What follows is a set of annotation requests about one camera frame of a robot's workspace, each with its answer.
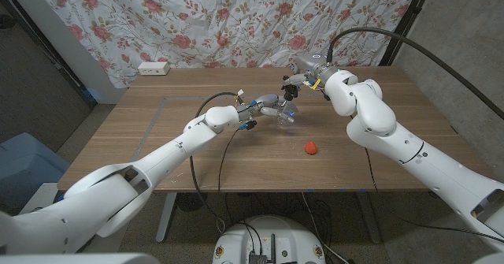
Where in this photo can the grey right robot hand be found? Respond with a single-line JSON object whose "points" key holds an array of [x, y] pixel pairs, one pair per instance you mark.
{"points": [[311, 69]]}

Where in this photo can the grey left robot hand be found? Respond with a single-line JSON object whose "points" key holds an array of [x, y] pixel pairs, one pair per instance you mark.
{"points": [[267, 104]]}

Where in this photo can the clear plastic spray bottle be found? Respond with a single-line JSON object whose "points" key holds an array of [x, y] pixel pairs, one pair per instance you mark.
{"points": [[289, 112]]}

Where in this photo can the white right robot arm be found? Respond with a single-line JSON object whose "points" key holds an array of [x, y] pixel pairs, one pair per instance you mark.
{"points": [[405, 146]]}

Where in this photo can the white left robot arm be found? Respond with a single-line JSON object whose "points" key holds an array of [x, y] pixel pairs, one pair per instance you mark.
{"points": [[149, 169]]}

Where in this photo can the small red ball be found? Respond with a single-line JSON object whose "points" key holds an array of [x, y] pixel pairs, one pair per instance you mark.
{"points": [[310, 148]]}

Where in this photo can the floral print backdrop cloth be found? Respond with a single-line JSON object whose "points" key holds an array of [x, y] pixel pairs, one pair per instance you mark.
{"points": [[197, 19]]}

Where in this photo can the white power strip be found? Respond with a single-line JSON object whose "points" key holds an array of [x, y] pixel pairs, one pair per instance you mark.
{"points": [[153, 68]]}

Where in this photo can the black round disc under table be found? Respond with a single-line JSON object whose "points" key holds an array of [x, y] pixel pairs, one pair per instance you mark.
{"points": [[191, 201]]}

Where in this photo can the white robot torso base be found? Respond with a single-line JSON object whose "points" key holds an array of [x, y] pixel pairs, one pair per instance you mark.
{"points": [[232, 236]]}

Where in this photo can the grey table leg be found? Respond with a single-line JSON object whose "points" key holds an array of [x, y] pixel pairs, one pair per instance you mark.
{"points": [[370, 220]]}

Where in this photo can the white table leg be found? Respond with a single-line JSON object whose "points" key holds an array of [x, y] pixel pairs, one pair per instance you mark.
{"points": [[163, 224]]}

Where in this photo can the white robot chest cover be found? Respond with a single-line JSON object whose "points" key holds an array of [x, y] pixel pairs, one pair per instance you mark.
{"points": [[78, 259]]}

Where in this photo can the white floor board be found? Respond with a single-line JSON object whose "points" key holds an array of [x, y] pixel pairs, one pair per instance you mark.
{"points": [[39, 201]]}

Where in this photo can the blue plastic bin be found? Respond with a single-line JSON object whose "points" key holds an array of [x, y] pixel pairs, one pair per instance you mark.
{"points": [[23, 161]]}

